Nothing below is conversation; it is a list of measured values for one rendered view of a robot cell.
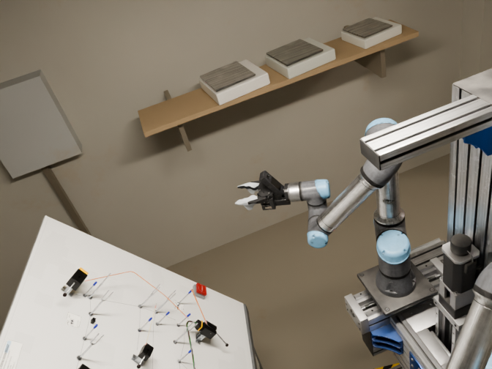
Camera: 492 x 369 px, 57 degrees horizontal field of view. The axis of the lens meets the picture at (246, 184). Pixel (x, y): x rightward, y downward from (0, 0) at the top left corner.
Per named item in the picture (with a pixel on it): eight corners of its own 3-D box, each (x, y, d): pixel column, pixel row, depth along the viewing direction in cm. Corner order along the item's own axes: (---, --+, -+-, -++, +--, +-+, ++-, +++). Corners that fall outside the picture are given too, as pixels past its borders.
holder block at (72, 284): (50, 302, 155) (62, 286, 152) (66, 282, 165) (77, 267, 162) (61, 310, 156) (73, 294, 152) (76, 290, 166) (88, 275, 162)
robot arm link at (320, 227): (416, 168, 140) (324, 255, 169) (411, 148, 148) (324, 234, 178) (386, 150, 137) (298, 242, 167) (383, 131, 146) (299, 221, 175)
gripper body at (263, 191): (261, 211, 180) (291, 208, 177) (255, 196, 174) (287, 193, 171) (262, 196, 186) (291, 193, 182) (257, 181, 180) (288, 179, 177)
